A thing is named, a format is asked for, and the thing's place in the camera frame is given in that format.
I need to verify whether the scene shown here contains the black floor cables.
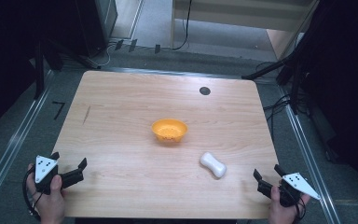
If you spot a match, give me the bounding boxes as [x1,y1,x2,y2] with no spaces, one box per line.
[262,92,294,133]

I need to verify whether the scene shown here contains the dark cabinet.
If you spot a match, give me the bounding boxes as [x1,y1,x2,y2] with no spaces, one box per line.
[74,0,119,59]

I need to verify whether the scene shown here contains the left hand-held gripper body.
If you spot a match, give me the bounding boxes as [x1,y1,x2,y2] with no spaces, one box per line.
[34,155,64,196]

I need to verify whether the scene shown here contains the orange plastic bowl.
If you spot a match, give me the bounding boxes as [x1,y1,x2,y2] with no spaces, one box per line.
[150,118,189,144]

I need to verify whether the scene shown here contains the black metal stand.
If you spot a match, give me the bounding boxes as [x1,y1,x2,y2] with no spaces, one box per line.
[33,38,63,101]

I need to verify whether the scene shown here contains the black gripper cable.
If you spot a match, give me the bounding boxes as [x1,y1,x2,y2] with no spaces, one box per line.
[292,199,308,222]
[21,167,42,219]

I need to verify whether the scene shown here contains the black tripod leg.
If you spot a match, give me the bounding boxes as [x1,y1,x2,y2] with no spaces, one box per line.
[241,57,296,81]

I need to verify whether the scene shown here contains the white floor cable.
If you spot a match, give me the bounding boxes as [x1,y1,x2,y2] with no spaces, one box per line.
[94,42,113,69]

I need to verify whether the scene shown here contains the person's right hand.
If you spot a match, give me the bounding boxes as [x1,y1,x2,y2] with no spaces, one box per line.
[268,185,311,224]

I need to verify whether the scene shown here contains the white bone-shaped soap bar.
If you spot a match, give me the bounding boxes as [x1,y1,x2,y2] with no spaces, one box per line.
[199,151,228,179]

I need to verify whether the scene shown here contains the black hanging cable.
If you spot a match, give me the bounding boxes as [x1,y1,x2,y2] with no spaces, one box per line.
[171,0,194,51]

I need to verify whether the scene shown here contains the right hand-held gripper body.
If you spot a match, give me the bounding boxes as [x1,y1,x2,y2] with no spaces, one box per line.
[278,172,322,208]

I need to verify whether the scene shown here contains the person's left hand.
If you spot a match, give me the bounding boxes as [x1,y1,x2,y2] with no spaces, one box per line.
[25,163,67,224]

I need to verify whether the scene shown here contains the metal floor rail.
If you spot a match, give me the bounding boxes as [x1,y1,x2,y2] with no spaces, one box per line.
[278,85,343,224]
[0,69,55,216]

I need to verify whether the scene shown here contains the white shelf unit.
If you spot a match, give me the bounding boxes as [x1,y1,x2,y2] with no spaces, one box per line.
[170,0,320,61]

